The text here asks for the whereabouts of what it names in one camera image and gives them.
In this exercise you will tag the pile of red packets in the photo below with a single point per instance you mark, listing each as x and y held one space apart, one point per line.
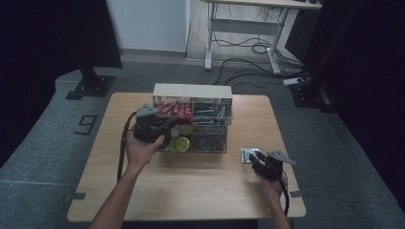
178 109

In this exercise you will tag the white power strip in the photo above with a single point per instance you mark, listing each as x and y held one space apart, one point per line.
293 81

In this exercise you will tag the small yellow-green round tin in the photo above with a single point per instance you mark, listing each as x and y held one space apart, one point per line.
185 129

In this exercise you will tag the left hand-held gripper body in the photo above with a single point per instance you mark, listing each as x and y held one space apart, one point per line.
146 127

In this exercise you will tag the large yellow-green round tin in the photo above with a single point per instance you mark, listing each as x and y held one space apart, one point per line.
181 144

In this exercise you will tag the dark stand base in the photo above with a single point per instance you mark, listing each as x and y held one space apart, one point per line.
313 95

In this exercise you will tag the person's left hand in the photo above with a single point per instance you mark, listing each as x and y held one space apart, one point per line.
140 154

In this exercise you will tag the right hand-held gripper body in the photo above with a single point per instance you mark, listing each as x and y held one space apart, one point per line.
270 168

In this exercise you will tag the black tape strip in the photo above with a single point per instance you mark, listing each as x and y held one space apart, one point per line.
298 194
76 196

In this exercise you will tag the pile of dark silver packets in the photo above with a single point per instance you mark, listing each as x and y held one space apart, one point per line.
210 111

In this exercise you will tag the black stand base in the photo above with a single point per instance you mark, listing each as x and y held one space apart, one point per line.
92 86

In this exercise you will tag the person's right hand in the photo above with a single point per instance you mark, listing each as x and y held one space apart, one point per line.
273 191

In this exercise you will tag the black curtain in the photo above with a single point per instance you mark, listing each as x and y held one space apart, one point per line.
47 63
366 79

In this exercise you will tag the clear acrylic drawer organizer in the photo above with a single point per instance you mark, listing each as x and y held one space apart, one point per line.
192 90

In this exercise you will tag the white frame desk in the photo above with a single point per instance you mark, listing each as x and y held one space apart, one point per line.
245 27

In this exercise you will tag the pile of dark metal clips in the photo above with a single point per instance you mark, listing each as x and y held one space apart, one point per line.
208 140

